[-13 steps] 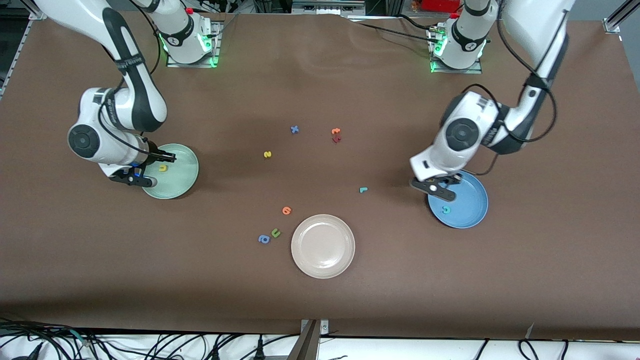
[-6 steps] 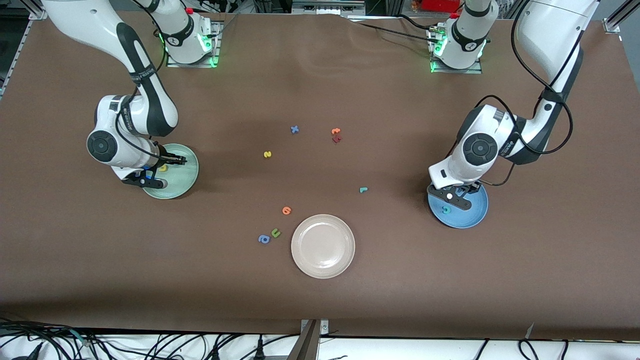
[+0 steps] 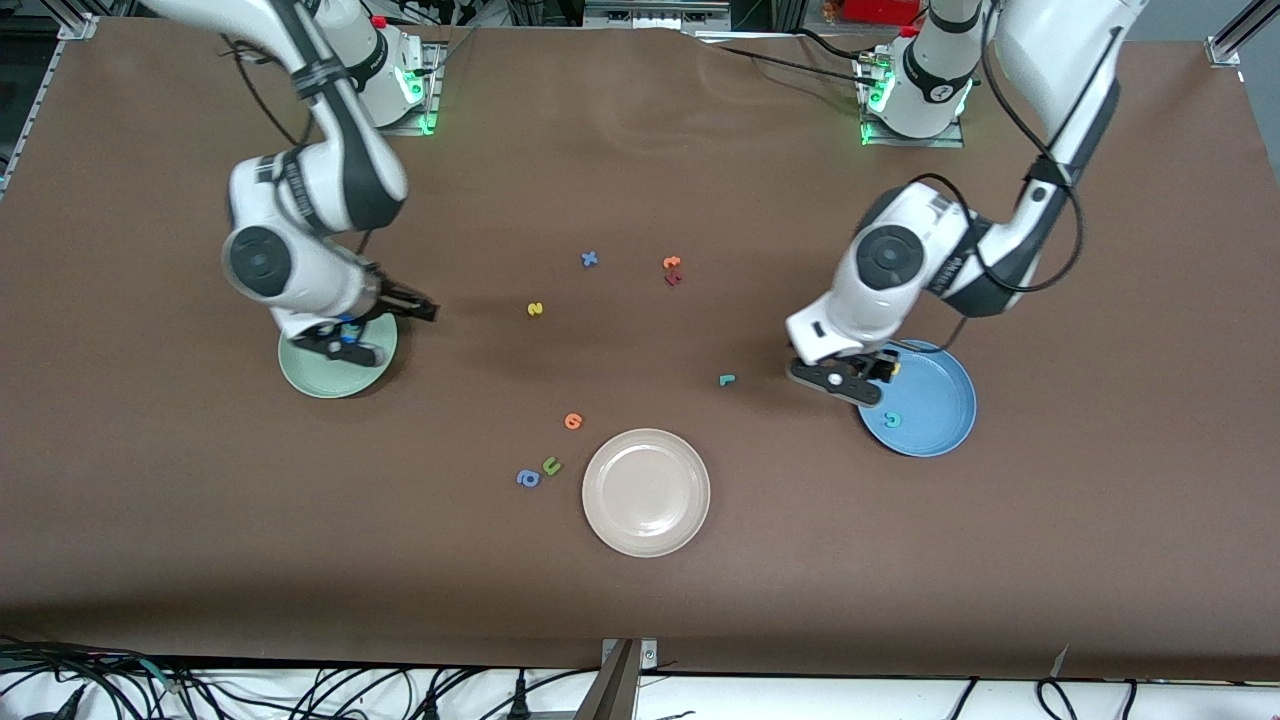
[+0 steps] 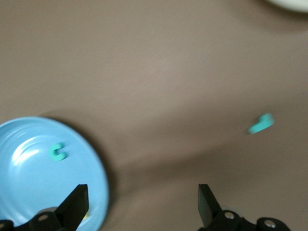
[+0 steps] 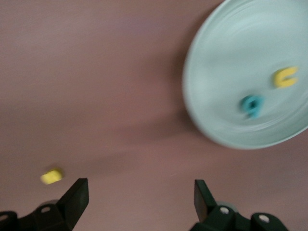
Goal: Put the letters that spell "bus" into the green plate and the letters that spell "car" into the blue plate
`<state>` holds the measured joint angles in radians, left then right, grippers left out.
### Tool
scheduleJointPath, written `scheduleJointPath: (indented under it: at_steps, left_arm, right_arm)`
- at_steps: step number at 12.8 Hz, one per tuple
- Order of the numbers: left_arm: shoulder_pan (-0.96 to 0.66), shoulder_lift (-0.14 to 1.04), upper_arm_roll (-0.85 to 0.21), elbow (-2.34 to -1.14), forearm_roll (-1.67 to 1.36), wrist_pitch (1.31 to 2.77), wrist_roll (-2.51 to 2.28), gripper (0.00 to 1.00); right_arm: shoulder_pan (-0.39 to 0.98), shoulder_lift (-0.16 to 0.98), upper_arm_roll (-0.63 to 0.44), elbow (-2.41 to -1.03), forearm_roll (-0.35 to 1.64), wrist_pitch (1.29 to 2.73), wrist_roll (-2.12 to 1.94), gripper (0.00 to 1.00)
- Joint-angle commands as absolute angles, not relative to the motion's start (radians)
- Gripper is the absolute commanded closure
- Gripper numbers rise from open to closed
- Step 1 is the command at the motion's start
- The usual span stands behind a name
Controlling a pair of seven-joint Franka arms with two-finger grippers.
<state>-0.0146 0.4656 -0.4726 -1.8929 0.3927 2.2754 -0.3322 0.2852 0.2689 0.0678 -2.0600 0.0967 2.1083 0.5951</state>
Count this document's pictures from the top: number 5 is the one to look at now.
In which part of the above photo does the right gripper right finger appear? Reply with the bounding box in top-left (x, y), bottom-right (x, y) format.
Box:
top-left (190, 180), bottom-right (289, 231)

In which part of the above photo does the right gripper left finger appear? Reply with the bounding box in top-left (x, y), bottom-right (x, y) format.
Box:
top-left (0, 178), bottom-right (89, 231)

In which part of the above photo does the yellow letter z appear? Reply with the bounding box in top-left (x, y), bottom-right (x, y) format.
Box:
top-left (39, 167), bottom-right (65, 185)

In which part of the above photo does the teal letter b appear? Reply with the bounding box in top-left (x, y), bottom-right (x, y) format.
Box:
top-left (239, 94), bottom-right (267, 120)

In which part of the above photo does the yellow letter u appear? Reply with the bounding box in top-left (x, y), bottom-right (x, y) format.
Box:
top-left (271, 66), bottom-right (300, 89)

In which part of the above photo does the green plate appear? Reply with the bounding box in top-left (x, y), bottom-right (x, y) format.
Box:
top-left (181, 0), bottom-right (308, 150)

